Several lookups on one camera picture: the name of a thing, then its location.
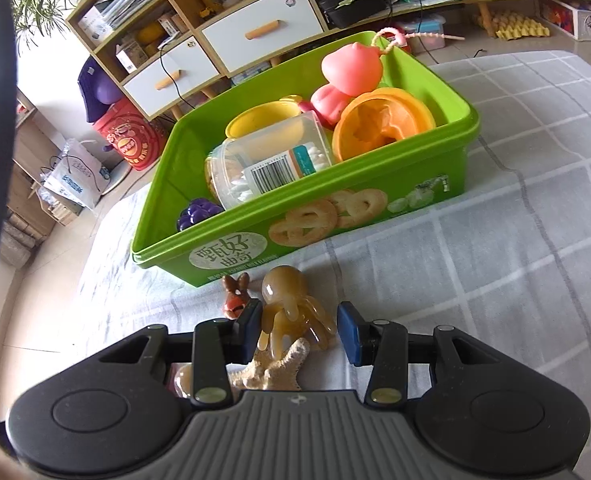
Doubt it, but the black bag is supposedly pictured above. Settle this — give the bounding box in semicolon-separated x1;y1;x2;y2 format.
315;0;391;30

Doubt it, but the white drawer with lock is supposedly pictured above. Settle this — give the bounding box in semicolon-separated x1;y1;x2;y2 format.
200;0;326;73

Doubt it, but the purple grape toy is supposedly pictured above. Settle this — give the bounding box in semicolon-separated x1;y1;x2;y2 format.
176;197;225;233

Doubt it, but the red bucket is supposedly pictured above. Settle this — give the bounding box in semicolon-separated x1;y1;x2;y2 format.
92;100;163;173

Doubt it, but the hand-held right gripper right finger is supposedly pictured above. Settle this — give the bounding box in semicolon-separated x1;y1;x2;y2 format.
337;301;509;407

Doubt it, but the small white carton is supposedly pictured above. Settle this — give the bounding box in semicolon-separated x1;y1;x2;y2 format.
115;40;148;73

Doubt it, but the yellow egg tray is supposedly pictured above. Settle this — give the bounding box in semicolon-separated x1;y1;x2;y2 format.
478;7;551;41

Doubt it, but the pink beaded cord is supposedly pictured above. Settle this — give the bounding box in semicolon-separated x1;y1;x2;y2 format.
373;27;466;53

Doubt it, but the wooden cabinet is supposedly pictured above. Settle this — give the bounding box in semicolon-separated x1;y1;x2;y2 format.
65;0;591;121

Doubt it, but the white drawer with cable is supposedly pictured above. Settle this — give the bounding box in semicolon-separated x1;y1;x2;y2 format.
122;37;221;116

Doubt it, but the white shopping bag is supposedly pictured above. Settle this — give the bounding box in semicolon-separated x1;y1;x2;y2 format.
40;137;111;211

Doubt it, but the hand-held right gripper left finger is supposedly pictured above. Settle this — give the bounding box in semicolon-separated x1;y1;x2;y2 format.
95;301;264;407

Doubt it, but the purple hat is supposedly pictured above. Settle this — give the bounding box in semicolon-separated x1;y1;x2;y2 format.
78;57;121;123

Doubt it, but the orange toy bowl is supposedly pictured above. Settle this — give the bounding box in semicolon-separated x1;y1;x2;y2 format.
332;87;436;163

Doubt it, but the small red crab toy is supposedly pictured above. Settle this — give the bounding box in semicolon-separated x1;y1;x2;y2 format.
222;272;251;320

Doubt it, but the pink rubber toy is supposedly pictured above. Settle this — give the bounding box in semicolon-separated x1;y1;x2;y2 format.
298;42;391;128

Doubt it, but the clear cotton swab jar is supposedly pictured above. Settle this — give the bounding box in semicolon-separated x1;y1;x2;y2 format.
204;110;336;211

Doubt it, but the grey checked bedsheet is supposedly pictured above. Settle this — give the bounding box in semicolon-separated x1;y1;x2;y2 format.
78;50;591;411

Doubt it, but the white crate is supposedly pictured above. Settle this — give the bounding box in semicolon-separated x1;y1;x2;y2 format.
540;0;591;43

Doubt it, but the yellow toy pot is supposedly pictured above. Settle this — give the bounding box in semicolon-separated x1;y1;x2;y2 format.
224;95;303;138

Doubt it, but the beige starfish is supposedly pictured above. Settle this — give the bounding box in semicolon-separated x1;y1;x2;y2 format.
230;337;311;392

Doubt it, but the green plastic box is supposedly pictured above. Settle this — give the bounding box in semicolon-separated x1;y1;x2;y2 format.
130;31;481;288

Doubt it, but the clear storage box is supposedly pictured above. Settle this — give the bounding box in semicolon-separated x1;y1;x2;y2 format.
395;15;449;53

